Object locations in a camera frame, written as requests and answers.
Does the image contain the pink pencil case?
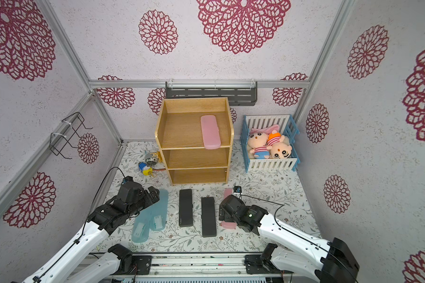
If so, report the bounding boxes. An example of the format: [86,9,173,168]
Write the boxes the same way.
[200,115,221,150]
[219,188,237,230]

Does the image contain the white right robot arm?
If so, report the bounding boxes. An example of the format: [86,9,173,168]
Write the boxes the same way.
[219,195,360,283]

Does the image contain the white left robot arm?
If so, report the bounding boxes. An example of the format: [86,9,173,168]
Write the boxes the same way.
[23,176,160,283]

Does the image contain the wooden three-tier shelf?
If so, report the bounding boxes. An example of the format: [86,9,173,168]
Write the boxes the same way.
[155,97,234,185]

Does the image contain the pink plush pig toy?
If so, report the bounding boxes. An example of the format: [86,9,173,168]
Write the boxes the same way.
[247,125,280,159]

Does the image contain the blue white toy crate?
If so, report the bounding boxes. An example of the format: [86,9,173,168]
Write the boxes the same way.
[241,115,301,172]

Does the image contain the orange striped plush toy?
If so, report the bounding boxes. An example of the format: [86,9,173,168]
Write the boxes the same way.
[267,130,293,159]

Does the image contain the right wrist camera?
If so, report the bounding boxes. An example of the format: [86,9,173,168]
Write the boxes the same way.
[233,186,242,196]

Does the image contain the blue yellow keychain toy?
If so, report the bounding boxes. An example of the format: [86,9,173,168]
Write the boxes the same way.
[138,162,166,176]

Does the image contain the grey plush keychain toy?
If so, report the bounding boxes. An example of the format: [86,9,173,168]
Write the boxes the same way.
[145,152,163,167]

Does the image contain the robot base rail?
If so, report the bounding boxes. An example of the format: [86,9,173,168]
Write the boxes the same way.
[91,243,305,283]

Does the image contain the grey wall-mounted rack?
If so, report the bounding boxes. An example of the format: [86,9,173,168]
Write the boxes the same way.
[165,81,257,106]

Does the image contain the aluminium frame rails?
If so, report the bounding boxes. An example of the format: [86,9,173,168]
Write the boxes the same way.
[0,0,355,283]

